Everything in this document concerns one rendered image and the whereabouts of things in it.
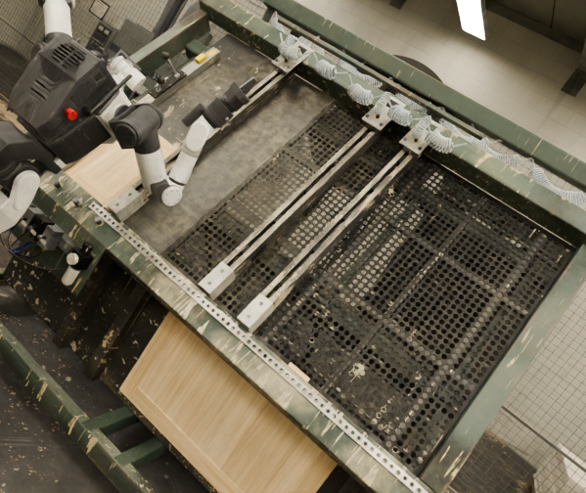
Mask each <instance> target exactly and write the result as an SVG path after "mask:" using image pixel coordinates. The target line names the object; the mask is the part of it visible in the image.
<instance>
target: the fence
mask: <svg viewBox="0 0 586 493"><path fill-rule="evenodd" d="M212 49H214V50H216V51H217V52H216V53H215V54H213V55H212V56H211V57H210V56H208V55H207V54H206V53H208V52H209V51H211V50H212ZM204 54H205V55H206V57H207V59H206V60H205V61H204V62H202V63H201V64H200V65H199V64H198V63H196V60H194V61H193V62H191V63H190V64H189V65H187V66H186V67H184V68H183V69H181V70H182V71H184V72H185V73H187V76H186V77H184V78H183V79H182V80H180V81H179V82H177V83H176V84H175V85H173V86H172V87H171V88H169V89H168V90H167V91H165V92H164V93H163V94H161V95H160V96H159V97H157V98H156V99H155V98H154V97H152V96H151V95H150V94H148V95H147V96H146V97H144V98H143V99H141V100H140V101H139V102H137V103H136V104H141V103H150V104H153V105H154V106H157V105H159V104H160V103H161V102H163V101H164V100H165V99H167V98H168V97H169V96H171V95H172V94H173V93H175V92H176V91H177V90H179V89H180V88H181V87H183V86H184V85H185V84H187V83H188V82H189V81H191V80H192V79H193V78H195V77H196V76H197V75H199V74H200V73H201V72H203V71H204V70H205V69H207V68H208V67H210V66H211V65H212V64H214V63H215V62H216V61H218V60H219V59H220V58H221V53H220V51H219V50H217V49H216V48H214V47H212V48H210V49H209V50H208V51H206V52H205V53H204ZM79 160H80V159H79ZM75 163H77V161H75V162H72V163H69V164H64V163H63V162H62V161H61V160H60V159H59V160H58V161H56V164H57V165H58V166H59V167H60V168H61V169H62V171H63V172H65V171H66V170H67V169H69V168H70V167H71V166H73V165H74V164H75Z"/></svg>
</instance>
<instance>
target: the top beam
mask: <svg viewBox="0 0 586 493"><path fill-rule="evenodd" d="M199 3H200V8H202V9H204V10H205V11H207V13H208V15H209V20H210V21H211V22H213V23H214V24H216V25H218V26H219V27H221V28H223V29H224V30H226V31H227V32H229V33H231V34H232V35H234V36H235V37H237V38H239V39H240V40H242V41H244V42H245V43H247V44H248V45H249V46H251V47H252V48H254V49H256V50H257V51H259V52H260V53H262V54H264V55H265V56H267V57H268V58H270V59H272V60H273V61H274V60H275V59H276V58H278V57H279V56H280V55H281V54H280V52H279V51H278V47H279V45H280V44H281V43H282V41H281V37H280V33H282V38H283V42H286V41H285V40H286V38H288V35H287V34H285V33H284V32H283V31H281V30H279V29H278V28H276V27H274V26H272V25H271V24H269V23H267V22H265V21H263V20H262V19H260V18H258V17H257V16H255V15H253V14H251V13H250V12H248V11H246V10H245V9H243V8H241V7H240V6H238V5H236V4H234V3H233V2H231V1H229V0H199ZM313 53H315V55H316V57H317V59H318V61H321V60H324V61H327V62H328V63H329V64H330V65H333V66H336V68H337V72H348V74H337V75H336V77H335V78H334V79H332V80H329V79H326V78H324V77H322V76H321V75H319V73H317V72H316V71H315V65H316V64H317V61H316V59H315V57H314V55H313ZM313 53H312V54H310V55H309V56H308V57H307V58H305V59H304V60H303V61H302V62H300V63H299V64H298V65H297V66H296V67H295V74H297V75H298V76H300V77H301V78H303V79H305V80H306V81H308V82H310V83H311V84H313V85H314V86H316V87H318V88H319V89H321V90H322V91H324V92H326V93H327V94H329V95H331V96H332V97H334V98H335V99H337V100H339V101H340V102H342V103H343V104H345V105H347V106H348V107H350V108H352V109H353V110H355V111H356V112H359V113H360V114H362V115H365V114H366V113H368V112H369V111H370V110H371V109H372V108H373V107H374V106H375V104H376V102H377V101H379V99H381V97H379V98H376V99H374V100H373V102H372V104H371V105H370V104H369V106H366V105H364V106H363V105H362V104H361V105H360V104H359V103H356V101H353V99H351V98H350V97H349V96H348V94H347V89H348V88H349V86H350V85H351V84H350V80H349V74H350V76H351V80H352V84H355V83H358V84H359V85H361V87H362V88H363V89H365V90H371V93H372V95H373V97H377V96H380V95H382V94H383V93H384V91H382V90H381V89H379V88H377V87H376V86H374V85H372V84H371V83H369V82H367V81H365V80H364V79H362V78H360V77H359V76H357V75H355V74H354V73H352V72H350V71H349V70H347V69H345V68H343V67H341V66H339V65H338V64H336V63H334V62H333V61H331V60H329V59H327V58H326V57H324V56H322V55H321V54H319V53H317V52H316V51H314V52H313ZM404 110H406V111H409V112H411V116H412V118H423V117H424V115H423V114H421V113H419V112H417V111H415V110H414V109H412V108H410V107H409V106H407V105H406V107H404ZM418 122H419V120H413V121H411V123H410V124H409V125H406V126H403V125H400V124H398V123H397V122H394V121H393V120H391V121H390V122H389V123H388V124H387V125H386V126H385V130H387V131H388V132H390V133H392V134H393V135H395V136H396V137H398V138H400V139H402V138H403V137H404V136H405V135H406V134H407V133H408V132H409V131H410V130H411V129H412V128H413V127H414V126H415V125H416V124H417V123H418ZM440 134H441V135H442V136H443V137H445V138H451V143H452V142H453V146H454V145H459V144H464V143H467V145H465V146H459V147H455V148H452V152H451V153H449V152H448V154H445V152H444V153H442V152H440V153H439V152H438V151H436V150H435V149H432V148H431V147H430V146H429V145H427V147H426V148H425V149H424V150H423V151H422V153H424V154H426V155H427V156H429V157H431V158H433V159H434V160H436V161H438V162H439V163H441V164H442V165H444V166H446V167H447V168H449V169H450V170H452V171H454V172H455V173H457V174H459V175H460V176H462V177H463V178H465V179H467V180H468V181H470V182H472V183H473V184H475V185H476V186H478V187H479V188H480V189H482V190H483V191H485V192H487V193H488V194H490V195H492V196H493V197H495V198H496V199H498V200H500V201H501V202H503V203H505V204H507V205H508V206H510V207H512V208H513V209H515V210H516V211H518V212H520V213H521V214H523V215H525V216H526V217H528V218H529V219H531V220H533V221H534V222H536V223H537V224H539V225H541V226H542V227H544V228H546V229H547V230H549V231H550V232H552V233H554V234H555V235H557V236H558V237H560V238H562V239H563V240H565V241H567V242H568V243H570V244H571V245H573V246H575V247H578V246H579V245H580V244H586V210H584V209H583V208H581V207H579V206H578V205H576V204H574V203H572V202H570V201H568V200H567V199H565V198H563V197H562V196H560V195H558V194H557V193H555V192H553V191H551V190H550V189H548V188H546V187H545V186H543V185H541V184H540V183H538V182H536V181H534V180H533V179H531V178H529V177H528V176H526V175H524V174H523V173H521V172H519V171H517V170H516V169H514V168H512V167H511V166H509V165H507V164H506V163H504V162H503V161H502V160H500V159H498V158H496V157H494V156H492V155H491V154H489V153H487V152H486V151H484V150H482V149H480V148H479V147H477V146H475V145H474V144H472V143H470V142H469V141H467V140H465V139H464V138H462V137H460V136H458V135H457V134H455V133H453V132H452V131H450V130H448V129H447V128H445V127H444V129H443V130H442V131H441V132H440Z"/></svg>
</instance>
